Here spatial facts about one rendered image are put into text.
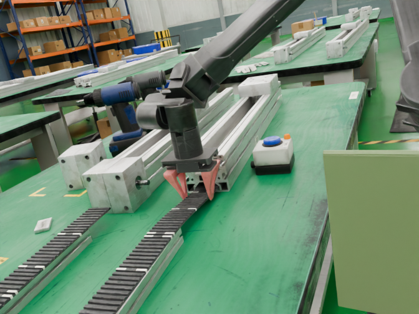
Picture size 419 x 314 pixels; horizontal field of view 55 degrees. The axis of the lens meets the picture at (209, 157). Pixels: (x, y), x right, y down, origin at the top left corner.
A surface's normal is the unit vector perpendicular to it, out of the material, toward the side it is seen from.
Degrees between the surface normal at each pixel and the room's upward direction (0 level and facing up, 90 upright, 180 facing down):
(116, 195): 90
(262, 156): 90
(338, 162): 90
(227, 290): 0
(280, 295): 0
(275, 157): 90
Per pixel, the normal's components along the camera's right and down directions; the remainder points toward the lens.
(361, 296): -0.49, 0.36
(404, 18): -0.58, -0.40
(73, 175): -0.05, 0.33
